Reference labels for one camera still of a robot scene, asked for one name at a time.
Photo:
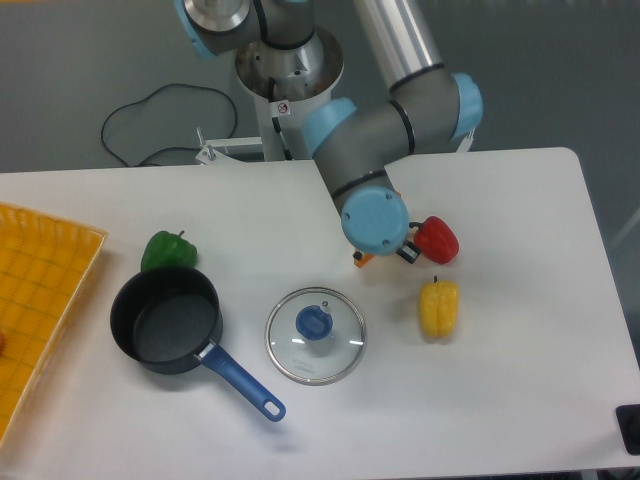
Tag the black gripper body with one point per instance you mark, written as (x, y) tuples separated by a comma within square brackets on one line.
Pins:
[(412, 230)]

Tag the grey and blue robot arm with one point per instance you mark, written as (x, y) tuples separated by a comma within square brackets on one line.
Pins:
[(351, 148)]

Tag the red toy bell pepper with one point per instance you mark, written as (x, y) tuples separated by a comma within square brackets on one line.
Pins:
[(435, 240)]

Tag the yellow toy bell pepper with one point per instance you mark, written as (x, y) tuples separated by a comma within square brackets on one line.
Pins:
[(438, 307)]

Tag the glass lid with blue knob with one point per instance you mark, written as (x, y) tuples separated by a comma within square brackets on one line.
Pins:
[(315, 336)]

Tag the green toy bell pepper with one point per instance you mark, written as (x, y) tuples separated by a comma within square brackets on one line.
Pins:
[(166, 249)]

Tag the black device at table edge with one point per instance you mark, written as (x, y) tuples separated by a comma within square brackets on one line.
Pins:
[(628, 417)]

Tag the yellow plastic basket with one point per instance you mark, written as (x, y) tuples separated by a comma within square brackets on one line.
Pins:
[(45, 263)]

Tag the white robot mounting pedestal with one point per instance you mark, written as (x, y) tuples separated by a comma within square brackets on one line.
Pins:
[(290, 70)]

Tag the black saucepan with blue handle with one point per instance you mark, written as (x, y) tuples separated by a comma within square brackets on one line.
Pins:
[(169, 320)]

